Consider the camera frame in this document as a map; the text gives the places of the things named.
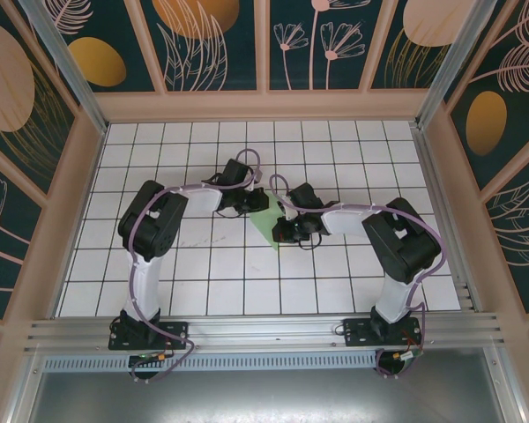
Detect light green paper sheet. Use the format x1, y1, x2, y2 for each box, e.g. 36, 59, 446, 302
248, 189, 293, 249

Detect grey sheet metal panel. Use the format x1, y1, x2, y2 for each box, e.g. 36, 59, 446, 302
26, 347, 519, 423

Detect small electronics board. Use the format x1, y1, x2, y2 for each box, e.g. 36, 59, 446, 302
388, 349, 425, 366
129, 351, 174, 367

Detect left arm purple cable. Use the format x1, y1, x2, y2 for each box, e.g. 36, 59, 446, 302
127, 148, 264, 383

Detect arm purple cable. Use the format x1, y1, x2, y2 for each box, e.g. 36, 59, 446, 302
127, 148, 264, 383
269, 174, 449, 380

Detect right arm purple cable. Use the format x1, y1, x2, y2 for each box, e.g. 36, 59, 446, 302
269, 174, 449, 380

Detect aluminium mounting rail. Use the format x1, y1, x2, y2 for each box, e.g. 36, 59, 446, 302
24, 311, 509, 354

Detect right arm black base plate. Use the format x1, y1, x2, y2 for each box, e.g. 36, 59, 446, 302
342, 317, 422, 348

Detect aluminium side rail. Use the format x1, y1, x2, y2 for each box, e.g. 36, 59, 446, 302
411, 122, 484, 315

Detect slotted grey cable duct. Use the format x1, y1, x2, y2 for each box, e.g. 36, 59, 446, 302
41, 352, 381, 374

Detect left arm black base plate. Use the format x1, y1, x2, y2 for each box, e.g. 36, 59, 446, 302
108, 320, 190, 352

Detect aluminium corner post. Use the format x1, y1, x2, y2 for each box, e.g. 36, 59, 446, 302
17, 0, 110, 134
415, 0, 511, 130

